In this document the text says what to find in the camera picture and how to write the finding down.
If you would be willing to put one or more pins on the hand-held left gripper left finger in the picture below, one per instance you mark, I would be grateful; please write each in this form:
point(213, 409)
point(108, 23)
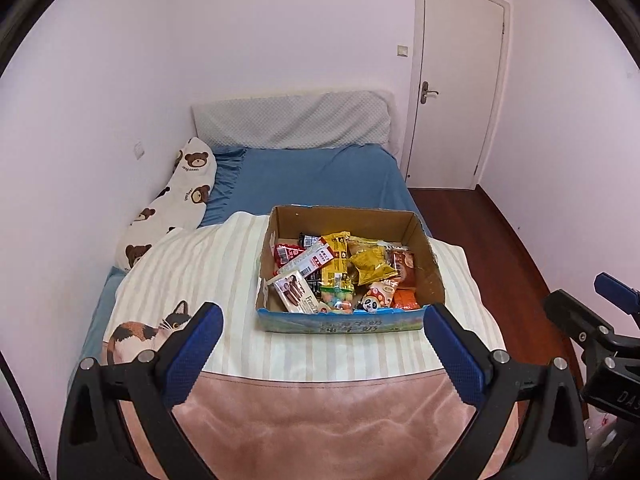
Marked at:
point(195, 355)

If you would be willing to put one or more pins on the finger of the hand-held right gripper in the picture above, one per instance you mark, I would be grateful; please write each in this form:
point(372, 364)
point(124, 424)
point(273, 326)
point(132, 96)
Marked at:
point(620, 295)
point(570, 315)

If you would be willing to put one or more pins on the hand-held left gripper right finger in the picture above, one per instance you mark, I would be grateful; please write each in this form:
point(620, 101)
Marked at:
point(455, 355)

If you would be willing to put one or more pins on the panda print snack packet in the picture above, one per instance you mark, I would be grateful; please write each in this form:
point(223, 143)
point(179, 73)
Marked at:
point(375, 297)

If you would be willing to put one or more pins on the brown orange snack packet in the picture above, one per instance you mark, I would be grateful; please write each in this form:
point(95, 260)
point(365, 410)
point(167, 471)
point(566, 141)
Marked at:
point(402, 266)

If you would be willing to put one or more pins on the cardboard box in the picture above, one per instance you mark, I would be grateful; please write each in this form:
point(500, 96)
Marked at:
point(345, 322)

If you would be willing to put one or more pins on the white chocolate stick box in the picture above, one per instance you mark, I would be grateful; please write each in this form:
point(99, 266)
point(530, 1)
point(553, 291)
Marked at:
point(295, 292)

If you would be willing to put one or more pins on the golden snack packet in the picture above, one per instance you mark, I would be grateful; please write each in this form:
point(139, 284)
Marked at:
point(372, 267)

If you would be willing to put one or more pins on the colourful candy packet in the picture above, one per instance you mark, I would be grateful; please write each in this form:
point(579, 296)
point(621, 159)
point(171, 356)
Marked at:
point(336, 297)

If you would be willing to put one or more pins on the red barcode snack packet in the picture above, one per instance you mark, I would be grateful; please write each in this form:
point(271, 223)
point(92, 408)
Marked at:
point(287, 254)

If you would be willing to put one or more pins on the red and white snack packet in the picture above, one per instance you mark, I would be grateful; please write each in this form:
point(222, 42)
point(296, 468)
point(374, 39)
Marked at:
point(317, 260)

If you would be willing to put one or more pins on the yellow snack packet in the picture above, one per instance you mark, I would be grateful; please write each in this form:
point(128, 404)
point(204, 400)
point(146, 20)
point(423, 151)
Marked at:
point(336, 255)

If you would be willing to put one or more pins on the black snack packet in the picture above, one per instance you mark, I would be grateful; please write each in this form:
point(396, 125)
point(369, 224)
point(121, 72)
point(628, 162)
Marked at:
point(310, 240)

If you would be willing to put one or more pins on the striped cat print blanket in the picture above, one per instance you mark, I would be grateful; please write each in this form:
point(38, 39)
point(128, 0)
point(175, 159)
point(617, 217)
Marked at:
point(300, 410)

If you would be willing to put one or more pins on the bear print pillow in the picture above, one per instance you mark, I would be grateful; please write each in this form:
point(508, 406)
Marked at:
point(170, 210)

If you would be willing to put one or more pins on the grey padded headboard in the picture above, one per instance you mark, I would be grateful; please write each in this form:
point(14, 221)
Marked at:
point(295, 120)

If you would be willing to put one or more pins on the white door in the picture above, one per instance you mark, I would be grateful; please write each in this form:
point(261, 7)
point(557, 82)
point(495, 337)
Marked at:
point(457, 85)

